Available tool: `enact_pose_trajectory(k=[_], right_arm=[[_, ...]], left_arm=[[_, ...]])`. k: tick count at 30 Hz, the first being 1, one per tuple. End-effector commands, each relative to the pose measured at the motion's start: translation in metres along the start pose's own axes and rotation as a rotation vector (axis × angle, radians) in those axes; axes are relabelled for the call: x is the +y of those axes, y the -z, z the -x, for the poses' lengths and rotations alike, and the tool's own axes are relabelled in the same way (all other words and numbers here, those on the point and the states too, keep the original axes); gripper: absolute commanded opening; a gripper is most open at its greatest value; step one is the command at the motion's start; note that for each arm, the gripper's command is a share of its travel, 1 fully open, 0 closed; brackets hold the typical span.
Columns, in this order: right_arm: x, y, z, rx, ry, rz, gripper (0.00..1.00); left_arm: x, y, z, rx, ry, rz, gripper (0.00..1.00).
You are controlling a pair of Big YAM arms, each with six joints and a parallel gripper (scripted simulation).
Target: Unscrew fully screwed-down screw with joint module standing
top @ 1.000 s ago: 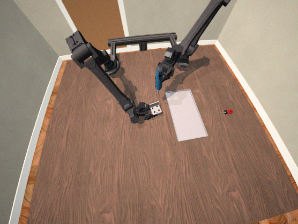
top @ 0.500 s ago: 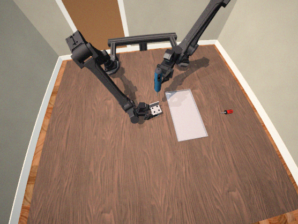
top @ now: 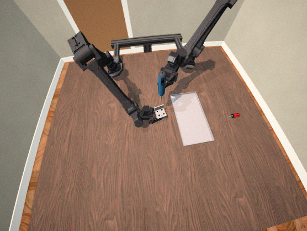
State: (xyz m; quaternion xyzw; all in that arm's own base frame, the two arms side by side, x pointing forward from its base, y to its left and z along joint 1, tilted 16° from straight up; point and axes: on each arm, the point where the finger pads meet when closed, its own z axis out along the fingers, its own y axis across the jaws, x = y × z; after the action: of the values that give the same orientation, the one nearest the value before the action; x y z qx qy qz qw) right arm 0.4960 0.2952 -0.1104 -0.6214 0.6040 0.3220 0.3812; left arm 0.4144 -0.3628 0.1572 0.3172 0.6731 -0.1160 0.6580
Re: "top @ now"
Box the white shallow tray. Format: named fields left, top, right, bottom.
left=170, top=92, right=214, bottom=146

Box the white l-shaped bracket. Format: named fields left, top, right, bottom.
left=154, top=105, right=167, bottom=119

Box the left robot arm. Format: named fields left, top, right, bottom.
left=165, top=0, right=237, bottom=72

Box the blue electric screwdriver body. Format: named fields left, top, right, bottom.
left=158, top=71, right=167, bottom=99

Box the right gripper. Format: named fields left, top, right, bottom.
left=148, top=108, right=162, bottom=124

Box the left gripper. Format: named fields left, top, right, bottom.
left=161, top=67, right=178, bottom=88

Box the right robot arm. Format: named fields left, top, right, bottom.
left=67, top=31, right=153, bottom=128

